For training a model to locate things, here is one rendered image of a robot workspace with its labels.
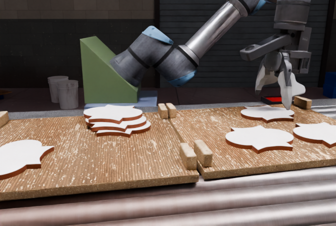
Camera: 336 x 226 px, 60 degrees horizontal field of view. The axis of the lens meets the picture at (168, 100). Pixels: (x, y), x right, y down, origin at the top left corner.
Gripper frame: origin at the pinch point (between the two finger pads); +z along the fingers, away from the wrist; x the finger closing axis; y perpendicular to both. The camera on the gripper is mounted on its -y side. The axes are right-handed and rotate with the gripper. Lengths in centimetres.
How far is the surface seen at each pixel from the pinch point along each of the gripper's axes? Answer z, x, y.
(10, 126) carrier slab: 9, 4, -63
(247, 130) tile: 3.4, -11.8, -11.3
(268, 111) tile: 2.4, 0.5, 0.7
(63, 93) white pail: 82, 347, -96
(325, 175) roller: 6.2, -26.8, -3.5
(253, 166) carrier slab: 4.9, -25.2, -16.7
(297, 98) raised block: 0.2, 6.6, 13.5
